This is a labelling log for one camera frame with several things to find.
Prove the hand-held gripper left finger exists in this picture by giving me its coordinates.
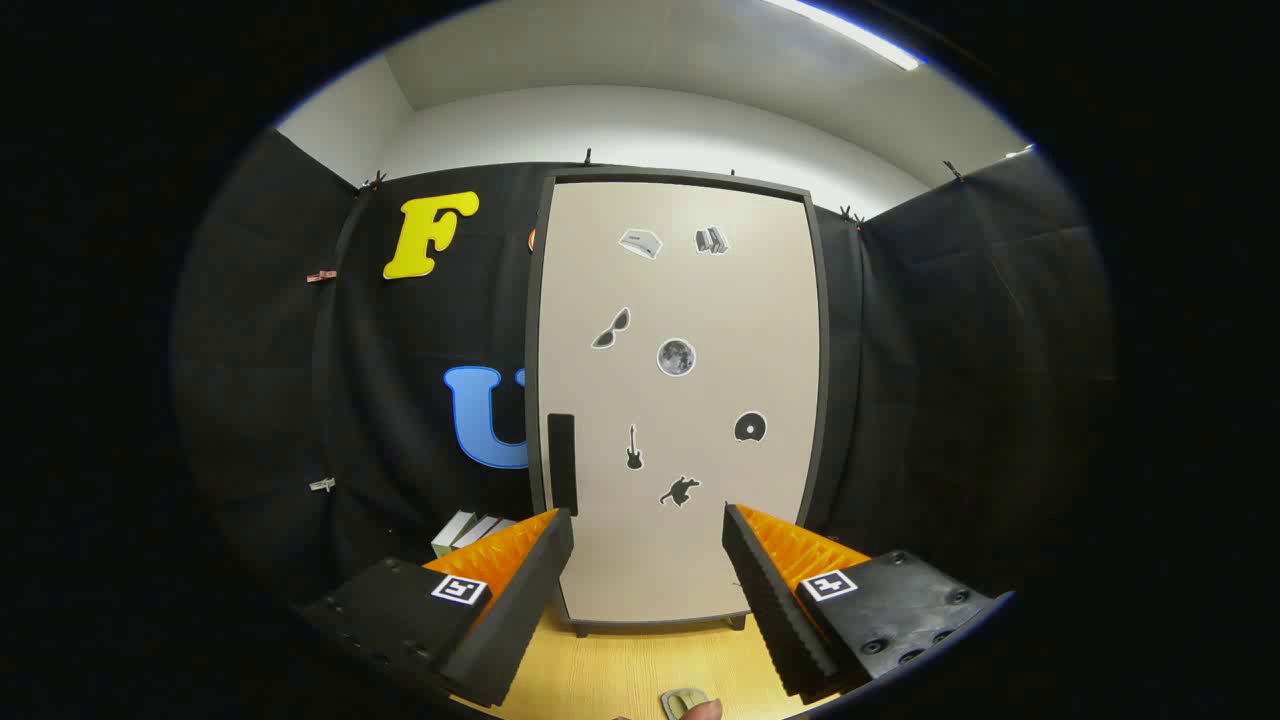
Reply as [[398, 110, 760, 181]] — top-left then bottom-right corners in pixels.
[[300, 508, 576, 709]]

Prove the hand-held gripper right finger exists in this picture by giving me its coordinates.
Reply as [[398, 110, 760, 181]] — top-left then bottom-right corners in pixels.
[[722, 503, 1011, 701]]

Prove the black door handle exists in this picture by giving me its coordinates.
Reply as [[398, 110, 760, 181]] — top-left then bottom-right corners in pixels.
[[547, 413, 579, 517]]

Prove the green book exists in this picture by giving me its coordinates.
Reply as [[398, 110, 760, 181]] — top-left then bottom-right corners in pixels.
[[432, 510, 477, 558]]

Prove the grey cabinet body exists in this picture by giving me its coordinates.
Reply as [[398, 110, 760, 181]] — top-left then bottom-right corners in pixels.
[[524, 167, 832, 639]]

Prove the black backdrop cloth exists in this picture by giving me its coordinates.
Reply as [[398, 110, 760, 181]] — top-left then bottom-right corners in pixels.
[[170, 128, 1116, 641]]

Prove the ceiling light strip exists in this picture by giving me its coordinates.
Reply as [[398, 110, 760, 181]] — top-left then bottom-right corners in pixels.
[[770, 0, 921, 73]]

